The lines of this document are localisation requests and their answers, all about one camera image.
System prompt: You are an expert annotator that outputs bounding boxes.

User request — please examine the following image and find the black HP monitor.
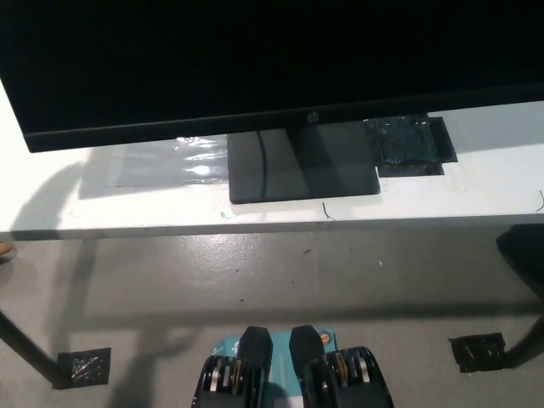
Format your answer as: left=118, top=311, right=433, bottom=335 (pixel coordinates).
left=0, top=0, right=544, bottom=205

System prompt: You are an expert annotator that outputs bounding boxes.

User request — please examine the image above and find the black teal robot torso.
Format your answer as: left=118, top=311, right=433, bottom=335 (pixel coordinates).
left=190, top=325, right=390, bottom=408

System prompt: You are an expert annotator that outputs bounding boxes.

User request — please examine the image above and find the clear glossy tape sheet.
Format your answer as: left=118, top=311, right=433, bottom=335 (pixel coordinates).
left=104, top=135, right=230, bottom=188

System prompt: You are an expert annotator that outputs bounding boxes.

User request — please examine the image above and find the black tape patch on table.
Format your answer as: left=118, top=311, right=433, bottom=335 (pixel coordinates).
left=363, top=113, right=459, bottom=179

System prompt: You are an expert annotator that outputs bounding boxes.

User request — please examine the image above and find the black floor tape patch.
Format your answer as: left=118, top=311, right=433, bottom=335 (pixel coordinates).
left=448, top=332, right=507, bottom=374
left=54, top=347, right=112, bottom=390

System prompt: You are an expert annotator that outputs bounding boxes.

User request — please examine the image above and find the black bulky object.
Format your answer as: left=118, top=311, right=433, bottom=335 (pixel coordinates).
left=495, top=223, right=544, bottom=303

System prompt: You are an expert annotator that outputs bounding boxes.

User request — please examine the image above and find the black table leg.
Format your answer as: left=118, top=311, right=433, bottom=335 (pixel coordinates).
left=503, top=314, right=544, bottom=370
left=0, top=309, right=71, bottom=390

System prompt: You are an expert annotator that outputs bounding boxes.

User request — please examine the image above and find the black monitor cable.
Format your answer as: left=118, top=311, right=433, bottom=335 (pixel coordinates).
left=258, top=130, right=269, bottom=201

